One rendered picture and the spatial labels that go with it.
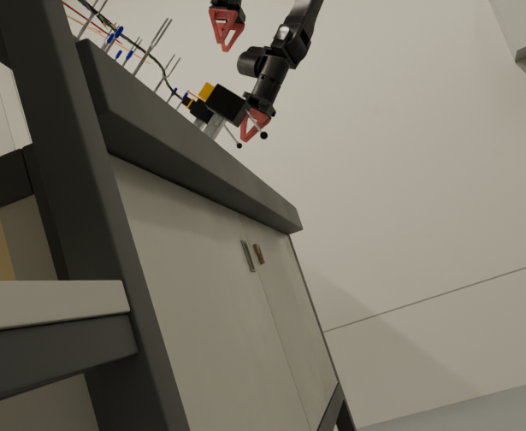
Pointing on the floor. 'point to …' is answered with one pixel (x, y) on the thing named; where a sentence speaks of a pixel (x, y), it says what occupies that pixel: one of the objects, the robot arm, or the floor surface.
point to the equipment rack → (73, 251)
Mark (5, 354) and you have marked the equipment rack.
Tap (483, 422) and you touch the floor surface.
